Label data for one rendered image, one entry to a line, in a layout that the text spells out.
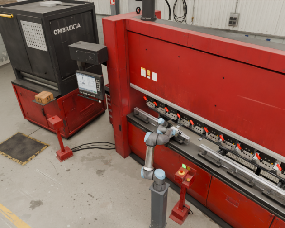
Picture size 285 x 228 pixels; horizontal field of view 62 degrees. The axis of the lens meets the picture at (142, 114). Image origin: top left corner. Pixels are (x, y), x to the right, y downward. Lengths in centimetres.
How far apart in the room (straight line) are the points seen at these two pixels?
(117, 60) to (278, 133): 206
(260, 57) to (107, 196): 273
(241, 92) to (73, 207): 269
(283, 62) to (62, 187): 333
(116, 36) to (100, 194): 226
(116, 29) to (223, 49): 140
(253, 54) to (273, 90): 35
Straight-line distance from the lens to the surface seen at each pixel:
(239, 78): 237
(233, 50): 231
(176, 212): 342
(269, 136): 248
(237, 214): 319
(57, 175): 421
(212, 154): 298
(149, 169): 262
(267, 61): 221
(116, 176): 397
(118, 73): 332
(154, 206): 298
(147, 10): 303
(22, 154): 482
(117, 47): 320
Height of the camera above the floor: 295
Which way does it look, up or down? 34 degrees down
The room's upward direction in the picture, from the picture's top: 1 degrees counter-clockwise
